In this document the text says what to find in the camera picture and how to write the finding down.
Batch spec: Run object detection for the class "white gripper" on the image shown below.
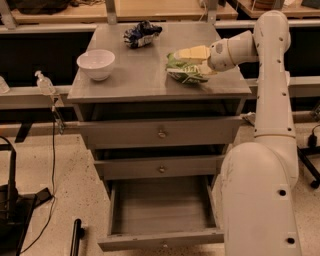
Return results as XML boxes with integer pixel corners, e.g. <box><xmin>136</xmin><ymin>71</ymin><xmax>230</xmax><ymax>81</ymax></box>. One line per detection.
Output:
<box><xmin>173</xmin><ymin>39</ymin><xmax>235</xmax><ymax>76</ymax></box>

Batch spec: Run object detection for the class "green jalapeno chip bag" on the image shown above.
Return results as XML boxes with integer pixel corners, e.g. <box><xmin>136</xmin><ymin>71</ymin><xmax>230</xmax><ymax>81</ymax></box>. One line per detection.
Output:
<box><xmin>165</xmin><ymin>53</ymin><xmax>209</xmax><ymax>84</ymax></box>

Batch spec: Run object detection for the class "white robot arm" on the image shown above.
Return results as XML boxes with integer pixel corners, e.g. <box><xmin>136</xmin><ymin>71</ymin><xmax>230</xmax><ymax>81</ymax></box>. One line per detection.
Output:
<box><xmin>174</xmin><ymin>10</ymin><xmax>302</xmax><ymax>256</ymax></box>

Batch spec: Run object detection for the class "blue crumpled chip bag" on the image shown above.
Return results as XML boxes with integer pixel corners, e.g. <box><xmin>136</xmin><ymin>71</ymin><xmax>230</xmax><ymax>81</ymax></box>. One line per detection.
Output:
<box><xmin>123</xmin><ymin>20</ymin><xmax>162</xmax><ymax>49</ymax></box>

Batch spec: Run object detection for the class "grey drawer cabinet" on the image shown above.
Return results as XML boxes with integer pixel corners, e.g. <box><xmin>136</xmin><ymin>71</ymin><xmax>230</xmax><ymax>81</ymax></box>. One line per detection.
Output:
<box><xmin>67</xmin><ymin>21</ymin><xmax>252</xmax><ymax>188</ymax></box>

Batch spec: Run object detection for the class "grey middle drawer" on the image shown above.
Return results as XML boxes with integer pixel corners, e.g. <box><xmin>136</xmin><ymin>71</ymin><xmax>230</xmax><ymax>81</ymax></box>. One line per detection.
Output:
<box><xmin>94</xmin><ymin>155</ymin><xmax>224</xmax><ymax>180</ymax></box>

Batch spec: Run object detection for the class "grey top drawer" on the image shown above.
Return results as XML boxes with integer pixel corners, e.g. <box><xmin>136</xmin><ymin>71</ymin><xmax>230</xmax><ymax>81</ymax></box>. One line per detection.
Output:
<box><xmin>79</xmin><ymin>117</ymin><xmax>243</xmax><ymax>149</ymax></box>

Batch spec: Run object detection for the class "grey open bottom drawer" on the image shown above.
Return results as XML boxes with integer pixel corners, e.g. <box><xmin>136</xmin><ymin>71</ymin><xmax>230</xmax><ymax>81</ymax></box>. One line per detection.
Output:
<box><xmin>98</xmin><ymin>176</ymin><xmax>224</xmax><ymax>251</ymax></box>

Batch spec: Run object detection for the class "grey cloth on ledge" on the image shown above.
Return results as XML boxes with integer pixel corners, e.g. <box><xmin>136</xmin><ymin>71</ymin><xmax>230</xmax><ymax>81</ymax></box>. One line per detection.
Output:
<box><xmin>242</xmin><ymin>112</ymin><xmax>256</xmax><ymax>126</ymax></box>

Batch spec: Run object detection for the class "white ceramic bowl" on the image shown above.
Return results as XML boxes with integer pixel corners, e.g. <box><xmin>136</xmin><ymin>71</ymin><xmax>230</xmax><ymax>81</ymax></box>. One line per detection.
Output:
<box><xmin>77</xmin><ymin>49</ymin><xmax>115</xmax><ymax>81</ymax></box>

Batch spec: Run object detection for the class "black wheeled stand leg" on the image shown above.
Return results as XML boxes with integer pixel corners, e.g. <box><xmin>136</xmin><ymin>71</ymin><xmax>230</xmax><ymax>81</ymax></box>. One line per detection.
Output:
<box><xmin>297</xmin><ymin>125</ymin><xmax>320</xmax><ymax>189</ymax></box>

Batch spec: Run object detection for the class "clear sanitizer pump bottle left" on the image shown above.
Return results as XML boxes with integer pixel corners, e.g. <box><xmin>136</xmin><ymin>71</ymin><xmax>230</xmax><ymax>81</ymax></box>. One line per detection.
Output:
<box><xmin>35</xmin><ymin>70</ymin><xmax>56</xmax><ymax>96</ymax></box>

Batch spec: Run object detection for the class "black bar on floor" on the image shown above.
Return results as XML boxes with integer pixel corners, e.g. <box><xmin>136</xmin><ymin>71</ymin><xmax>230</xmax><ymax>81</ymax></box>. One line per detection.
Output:
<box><xmin>70</xmin><ymin>218</ymin><xmax>85</xmax><ymax>256</ymax></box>

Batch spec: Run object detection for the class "black stand base left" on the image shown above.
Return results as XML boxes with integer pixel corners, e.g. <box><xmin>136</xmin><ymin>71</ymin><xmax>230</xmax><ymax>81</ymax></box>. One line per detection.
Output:
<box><xmin>0</xmin><ymin>137</ymin><xmax>53</xmax><ymax>256</ymax></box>

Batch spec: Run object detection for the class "black hanging cable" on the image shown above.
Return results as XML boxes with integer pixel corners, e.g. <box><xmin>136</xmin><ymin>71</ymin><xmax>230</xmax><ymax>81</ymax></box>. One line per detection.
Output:
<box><xmin>19</xmin><ymin>94</ymin><xmax>66</xmax><ymax>255</ymax></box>

